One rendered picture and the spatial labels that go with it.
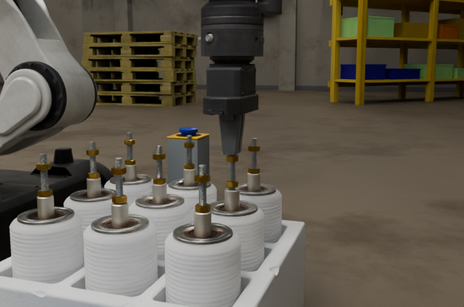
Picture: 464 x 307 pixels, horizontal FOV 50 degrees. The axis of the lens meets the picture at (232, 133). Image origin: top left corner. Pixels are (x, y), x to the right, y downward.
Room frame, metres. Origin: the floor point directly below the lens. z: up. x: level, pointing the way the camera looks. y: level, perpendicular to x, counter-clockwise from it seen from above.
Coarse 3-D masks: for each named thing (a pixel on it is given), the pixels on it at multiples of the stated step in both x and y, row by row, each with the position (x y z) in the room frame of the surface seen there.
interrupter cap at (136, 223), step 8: (128, 216) 0.68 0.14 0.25; (136, 216) 0.67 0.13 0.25; (96, 224) 0.64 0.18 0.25; (104, 224) 0.64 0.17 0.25; (128, 224) 0.65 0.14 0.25; (136, 224) 0.64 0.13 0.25; (144, 224) 0.64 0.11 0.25; (104, 232) 0.61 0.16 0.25; (112, 232) 0.61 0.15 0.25; (120, 232) 0.61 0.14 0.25; (128, 232) 0.61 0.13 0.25
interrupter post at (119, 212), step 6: (114, 204) 0.64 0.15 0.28; (120, 204) 0.64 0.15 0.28; (126, 204) 0.64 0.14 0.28; (114, 210) 0.64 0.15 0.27; (120, 210) 0.64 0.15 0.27; (126, 210) 0.64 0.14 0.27; (114, 216) 0.64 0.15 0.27; (120, 216) 0.63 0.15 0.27; (126, 216) 0.64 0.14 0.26; (114, 222) 0.64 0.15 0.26; (120, 222) 0.64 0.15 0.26; (126, 222) 0.64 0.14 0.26
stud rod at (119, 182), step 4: (116, 160) 0.64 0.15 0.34; (120, 160) 0.64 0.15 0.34; (116, 164) 0.64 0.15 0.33; (120, 164) 0.64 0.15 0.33; (116, 176) 0.64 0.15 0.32; (120, 176) 0.64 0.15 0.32; (116, 180) 0.64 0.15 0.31; (120, 180) 0.64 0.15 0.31; (116, 184) 0.64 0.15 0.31; (120, 184) 0.64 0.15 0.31; (116, 188) 0.64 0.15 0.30; (120, 188) 0.64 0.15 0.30; (116, 192) 0.64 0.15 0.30; (120, 192) 0.64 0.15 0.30; (116, 196) 0.64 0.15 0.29; (120, 196) 0.64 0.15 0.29
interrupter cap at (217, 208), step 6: (210, 204) 0.73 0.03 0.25; (216, 204) 0.73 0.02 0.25; (222, 204) 0.74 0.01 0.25; (240, 204) 0.74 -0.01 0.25; (246, 204) 0.73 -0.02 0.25; (252, 204) 0.73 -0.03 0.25; (216, 210) 0.70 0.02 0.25; (222, 210) 0.70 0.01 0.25; (240, 210) 0.71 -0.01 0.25; (246, 210) 0.70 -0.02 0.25; (252, 210) 0.70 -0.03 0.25; (228, 216) 0.68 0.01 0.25; (234, 216) 0.68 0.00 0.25; (240, 216) 0.68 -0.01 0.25
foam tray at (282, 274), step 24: (288, 240) 0.78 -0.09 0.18; (0, 264) 0.68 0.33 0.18; (264, 264) 0.68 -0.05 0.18; (288, 264) 0.74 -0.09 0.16; (0, 288) 0.61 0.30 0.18; (24, 288) 0.61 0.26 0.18; (48, 288) 0.61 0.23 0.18; (72, 288) 0.61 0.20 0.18; (264, 288) 0.61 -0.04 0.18; (288, 288) 0.74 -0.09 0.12
